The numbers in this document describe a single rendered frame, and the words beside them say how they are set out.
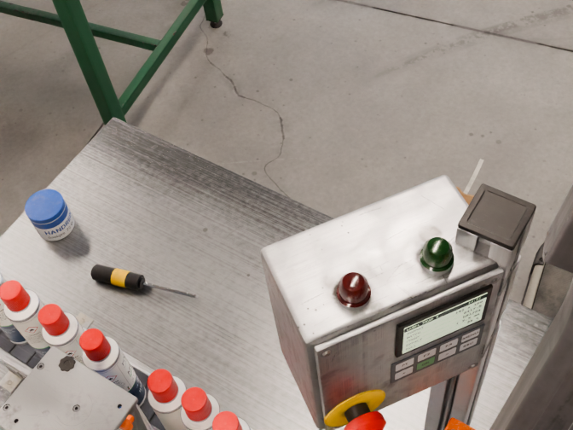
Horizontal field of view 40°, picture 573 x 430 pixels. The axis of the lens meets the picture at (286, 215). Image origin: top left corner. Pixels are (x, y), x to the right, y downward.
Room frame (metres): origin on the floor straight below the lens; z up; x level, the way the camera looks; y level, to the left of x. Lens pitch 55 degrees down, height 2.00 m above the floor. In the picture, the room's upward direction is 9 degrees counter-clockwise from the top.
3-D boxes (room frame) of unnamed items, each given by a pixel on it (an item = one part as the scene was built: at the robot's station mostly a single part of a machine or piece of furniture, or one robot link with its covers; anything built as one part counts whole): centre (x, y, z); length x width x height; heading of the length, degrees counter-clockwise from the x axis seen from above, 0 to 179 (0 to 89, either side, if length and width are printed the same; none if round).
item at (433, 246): (0.30, -0.11, 1.49); 0.03 x 0.03 x 0.02
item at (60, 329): (0.54, 0.34, 0.98); 0.05 x 0.05 x 0.20
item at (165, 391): (0.41, 0.19, 0.98); 0.05 x 0.05 x 0.20
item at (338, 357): (0.31, -0.07, 1.38); 0.17 x 0.10 x 0.19; 106
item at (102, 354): (0.49, 0.28, 0.98); 0.05 x 0.05 x 0.20
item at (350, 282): (0.28, -0.04, 1.49); 0.03 x 0.03 x 0.02
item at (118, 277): (0.71, 0.26, 0.84); 0.20 x 0.03 x 0.03; 65
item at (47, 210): (0.87, 0.43, 0.87); 0.07 x 0.07 x 0.07
